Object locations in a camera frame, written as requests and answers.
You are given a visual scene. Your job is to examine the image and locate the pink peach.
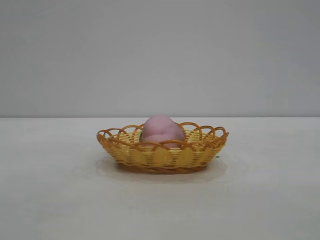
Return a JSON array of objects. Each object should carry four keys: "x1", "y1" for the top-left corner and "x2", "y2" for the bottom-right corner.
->
[{"x1": 139, "y1": 114, "x2": 187, "y2": 151}]

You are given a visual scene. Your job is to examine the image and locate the yellow woven wicker basket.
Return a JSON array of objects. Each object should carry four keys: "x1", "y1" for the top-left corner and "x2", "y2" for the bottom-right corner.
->
[{"x1": 96, "y1": 121, "x2": 230, "y2": 175}]

